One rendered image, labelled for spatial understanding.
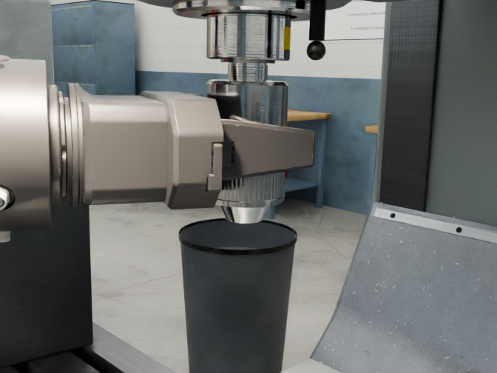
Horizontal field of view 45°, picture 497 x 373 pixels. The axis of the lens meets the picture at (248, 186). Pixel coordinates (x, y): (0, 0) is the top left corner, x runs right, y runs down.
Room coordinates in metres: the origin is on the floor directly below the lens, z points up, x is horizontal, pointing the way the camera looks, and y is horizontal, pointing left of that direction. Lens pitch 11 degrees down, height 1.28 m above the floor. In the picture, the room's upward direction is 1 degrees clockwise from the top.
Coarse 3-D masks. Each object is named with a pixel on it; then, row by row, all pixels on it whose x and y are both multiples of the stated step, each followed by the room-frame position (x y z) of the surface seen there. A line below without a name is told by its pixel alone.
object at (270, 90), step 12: (216, 84) 0.34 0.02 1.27; (228, 84) 0.33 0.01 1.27; (240, 84) 0.33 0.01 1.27; (252, 84) 0.33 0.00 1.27; (264, 84) 0.33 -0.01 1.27; (276, 84) 0.34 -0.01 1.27; (216, 96) 0.34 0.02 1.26; (228, 96) 0.33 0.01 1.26; (240, 96) 0.33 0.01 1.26; (252, 96) 0.33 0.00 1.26; (264, 96) 0.33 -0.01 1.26; (276, 96) 0.34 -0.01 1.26
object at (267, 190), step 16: (224, 112) 0.33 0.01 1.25; (240, 112) 0.33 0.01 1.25; (256, 112) 0.33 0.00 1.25; (272, 112) 0.33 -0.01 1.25; (256, 176) 0.33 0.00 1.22; (272, 176) 0.34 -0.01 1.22; (224, 192) 0.33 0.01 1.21; (240, 192) 0.33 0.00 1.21; (256, 192) 0.33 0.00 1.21; (272, 192) 0.34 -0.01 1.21
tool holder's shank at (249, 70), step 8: (232, 64) 0.35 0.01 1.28; (240, 64) 0.34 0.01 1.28; (248, 64) 0.34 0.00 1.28; (256, 64) 0.34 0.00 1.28; (264, 64) 0.35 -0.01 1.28; (232, 72) 0.35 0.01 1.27; (240, 72) 0.34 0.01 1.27; (248, 72) 0.34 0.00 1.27; (256, 72) 0.34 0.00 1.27; (264, 72) 0.35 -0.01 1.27; (232, 80) 0.35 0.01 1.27; (240, 80) 0.34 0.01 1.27; (248, 80) 0.34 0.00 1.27; (256, 80) 0.34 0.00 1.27; (264, 80) 0.35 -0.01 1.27
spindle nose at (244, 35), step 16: (208, 16) 0.35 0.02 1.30; (224, 16) 0.33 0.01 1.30; (240, 16) 0.33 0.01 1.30; (256, 16) 0.33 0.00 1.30; (272, 16) 0.33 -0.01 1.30; (288, 16) 0.34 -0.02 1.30; (208, 32) 0.35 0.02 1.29; (224, 32) 0.33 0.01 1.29; (240, 32) 0.33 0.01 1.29; (256, 32) 0.33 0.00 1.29; (272, 32) 0.33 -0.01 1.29; (208, 48) 0.34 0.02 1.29; (224, 48) 0.33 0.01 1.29; (240, 48) 0.33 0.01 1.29; (256, 48) 0.33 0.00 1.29; (272, 48) 0.33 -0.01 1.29
